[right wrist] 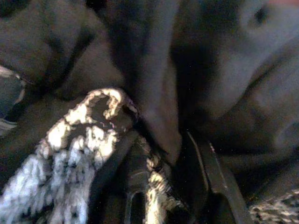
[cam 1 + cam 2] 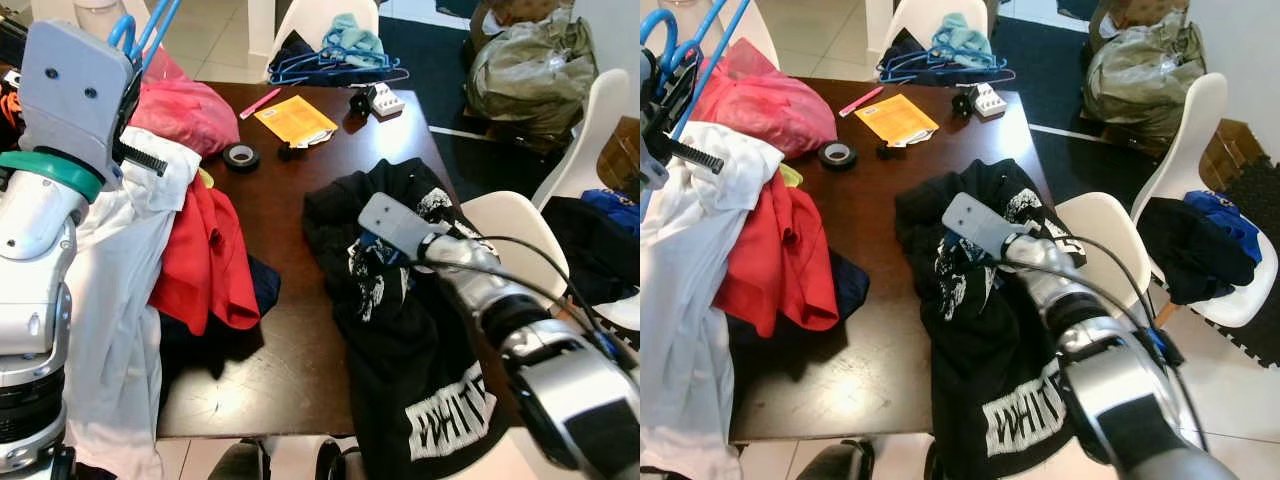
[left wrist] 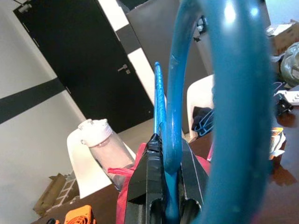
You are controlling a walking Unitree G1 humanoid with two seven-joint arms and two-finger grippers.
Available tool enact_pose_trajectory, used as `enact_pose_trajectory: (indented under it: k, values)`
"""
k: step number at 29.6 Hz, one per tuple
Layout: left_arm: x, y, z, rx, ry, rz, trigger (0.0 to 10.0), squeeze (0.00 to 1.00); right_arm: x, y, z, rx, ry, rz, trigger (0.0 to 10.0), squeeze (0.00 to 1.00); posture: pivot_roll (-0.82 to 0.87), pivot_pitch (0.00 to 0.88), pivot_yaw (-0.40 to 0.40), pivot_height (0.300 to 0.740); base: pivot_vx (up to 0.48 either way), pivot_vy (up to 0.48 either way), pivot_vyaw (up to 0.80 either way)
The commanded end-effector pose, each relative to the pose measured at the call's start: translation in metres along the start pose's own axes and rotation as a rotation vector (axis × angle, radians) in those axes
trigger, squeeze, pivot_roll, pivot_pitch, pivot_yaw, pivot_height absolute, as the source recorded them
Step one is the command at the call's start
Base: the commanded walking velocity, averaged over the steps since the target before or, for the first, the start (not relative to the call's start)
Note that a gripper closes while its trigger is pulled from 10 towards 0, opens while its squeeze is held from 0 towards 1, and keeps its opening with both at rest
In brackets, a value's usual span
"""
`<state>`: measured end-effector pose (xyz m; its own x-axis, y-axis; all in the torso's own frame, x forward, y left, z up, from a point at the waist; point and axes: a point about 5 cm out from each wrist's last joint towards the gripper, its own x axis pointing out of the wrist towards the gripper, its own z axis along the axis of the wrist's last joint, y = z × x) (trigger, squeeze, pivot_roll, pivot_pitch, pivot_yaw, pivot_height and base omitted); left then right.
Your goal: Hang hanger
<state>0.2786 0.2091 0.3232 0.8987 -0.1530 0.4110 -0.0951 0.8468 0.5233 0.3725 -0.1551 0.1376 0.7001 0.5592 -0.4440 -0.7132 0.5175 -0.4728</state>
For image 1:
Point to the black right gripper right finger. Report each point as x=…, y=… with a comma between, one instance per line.
x=219, y=200

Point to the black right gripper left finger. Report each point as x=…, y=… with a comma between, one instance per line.
x=137, y=182

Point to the black garment with patterned trim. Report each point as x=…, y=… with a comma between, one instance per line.
x=210, y=70

